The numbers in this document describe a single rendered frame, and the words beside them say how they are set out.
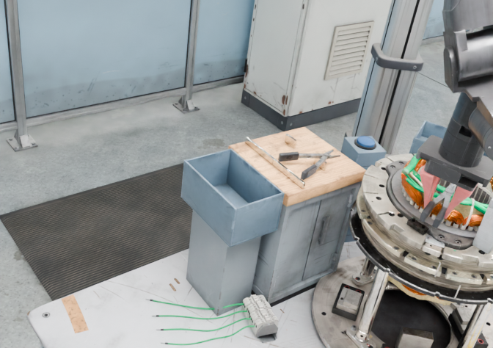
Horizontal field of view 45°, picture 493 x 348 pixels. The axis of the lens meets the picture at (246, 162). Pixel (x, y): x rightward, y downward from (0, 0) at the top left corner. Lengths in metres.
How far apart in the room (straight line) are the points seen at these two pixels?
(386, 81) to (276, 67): 2.02
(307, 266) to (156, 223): 1.47
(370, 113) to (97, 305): 0.78
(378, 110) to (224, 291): 0.61
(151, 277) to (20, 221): 1.47
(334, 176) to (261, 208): 0.17
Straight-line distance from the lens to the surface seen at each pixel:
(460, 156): 0.84
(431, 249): 0.97
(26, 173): 3.00
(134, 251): 2.49
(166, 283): 1.25
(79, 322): 1.18
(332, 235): 1.24
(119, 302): 1.21
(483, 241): 1.00
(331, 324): 1.20
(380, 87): 1.46
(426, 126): 1.44
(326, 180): 1.11
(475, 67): 0.78
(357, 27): 3.53
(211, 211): 1.06
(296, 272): 1.23
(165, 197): 2.80
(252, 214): 1.02
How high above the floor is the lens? 1.65
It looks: 32 degrees down
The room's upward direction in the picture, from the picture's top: 9 degrees clockwise
